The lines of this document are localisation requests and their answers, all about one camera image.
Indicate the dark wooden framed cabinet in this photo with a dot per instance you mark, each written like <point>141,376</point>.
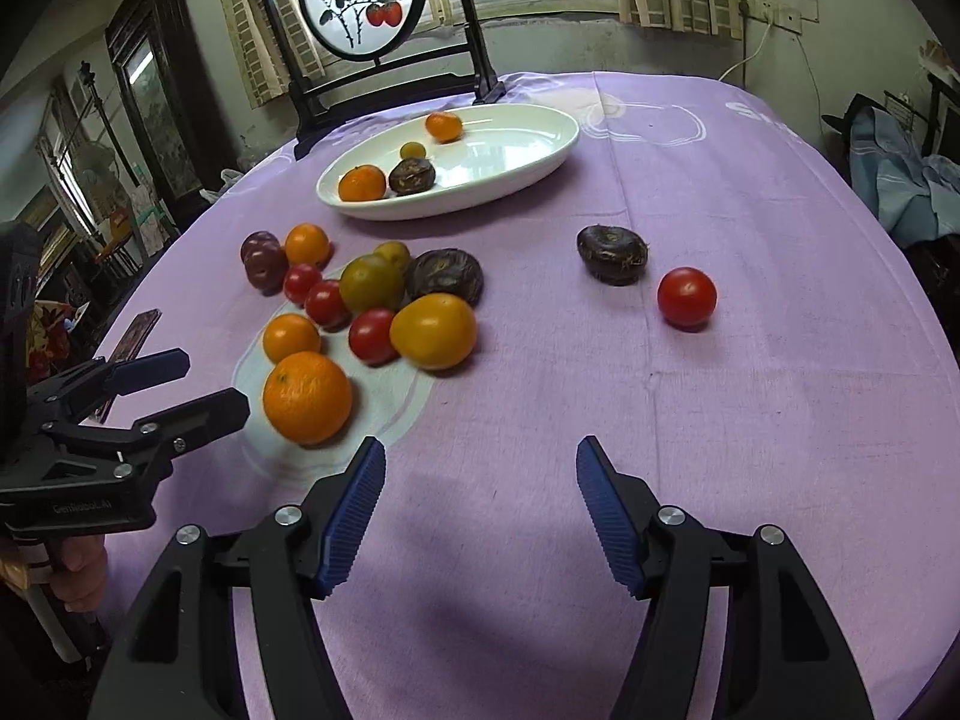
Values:
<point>161,90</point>

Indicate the purple plum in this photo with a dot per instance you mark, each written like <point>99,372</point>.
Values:
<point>255,243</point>
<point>266,270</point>

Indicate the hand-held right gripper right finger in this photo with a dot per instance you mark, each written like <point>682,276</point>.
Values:
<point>607,517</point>

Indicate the white plastic bag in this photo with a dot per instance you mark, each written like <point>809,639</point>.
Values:
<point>223,186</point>

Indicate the large orange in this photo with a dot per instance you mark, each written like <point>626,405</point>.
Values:
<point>307,397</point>

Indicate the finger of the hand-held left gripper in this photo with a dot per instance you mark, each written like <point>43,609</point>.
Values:
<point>154,366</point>
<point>214,412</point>

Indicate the purple tablecloth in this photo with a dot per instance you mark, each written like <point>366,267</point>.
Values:
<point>600,390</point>

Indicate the light blue cloth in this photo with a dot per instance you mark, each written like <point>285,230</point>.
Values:
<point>892,172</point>

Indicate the person's left hand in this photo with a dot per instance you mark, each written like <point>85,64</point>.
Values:
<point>84,574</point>

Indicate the round painted table screen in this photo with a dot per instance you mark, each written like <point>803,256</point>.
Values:
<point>360,0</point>

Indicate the wall socket strip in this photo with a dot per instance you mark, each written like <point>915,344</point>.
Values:
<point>772,13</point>

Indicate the dark phone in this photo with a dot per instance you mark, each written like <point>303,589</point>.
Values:
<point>131,345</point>

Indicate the small green plum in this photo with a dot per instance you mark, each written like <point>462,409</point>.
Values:
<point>393,253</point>
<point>412,151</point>

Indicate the red cherry tomato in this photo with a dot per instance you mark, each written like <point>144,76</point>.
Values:
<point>300,283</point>
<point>325,305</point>
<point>687,298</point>
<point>371,337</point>

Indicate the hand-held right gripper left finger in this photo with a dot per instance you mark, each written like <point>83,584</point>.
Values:
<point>352,517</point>

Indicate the large green plum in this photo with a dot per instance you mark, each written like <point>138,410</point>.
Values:
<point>369,283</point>

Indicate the white oval plate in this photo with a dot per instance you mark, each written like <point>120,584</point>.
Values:
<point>495,157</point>

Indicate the dark water chestnut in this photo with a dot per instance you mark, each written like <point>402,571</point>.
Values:
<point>611,255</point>
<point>446,276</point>
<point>412,177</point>

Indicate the yellow orange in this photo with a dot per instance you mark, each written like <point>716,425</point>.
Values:
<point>433,331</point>

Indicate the small tangerine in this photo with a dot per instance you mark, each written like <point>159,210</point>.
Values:
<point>442,127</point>

